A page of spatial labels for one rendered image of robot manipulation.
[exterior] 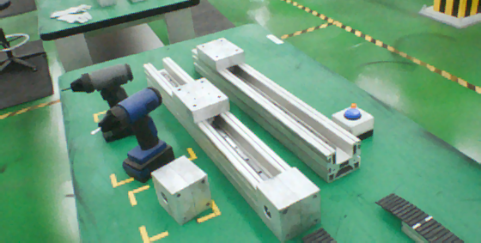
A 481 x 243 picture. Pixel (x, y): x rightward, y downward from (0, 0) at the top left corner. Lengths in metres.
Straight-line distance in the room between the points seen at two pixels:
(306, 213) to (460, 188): 0.37
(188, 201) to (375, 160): 0.48
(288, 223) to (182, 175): 0.26
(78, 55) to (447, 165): 2.06
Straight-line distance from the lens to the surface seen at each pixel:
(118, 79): 1.26
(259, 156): 1.04
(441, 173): 1.12
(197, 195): 0.98
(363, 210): 1.00
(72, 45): 2.62
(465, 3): 4.18
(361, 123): 1.16
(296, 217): 0.91
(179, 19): 2.68
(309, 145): 1.06
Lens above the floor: 1.48
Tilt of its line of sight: 31 degrees down
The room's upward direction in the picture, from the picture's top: 8 degrees counter-clockwise
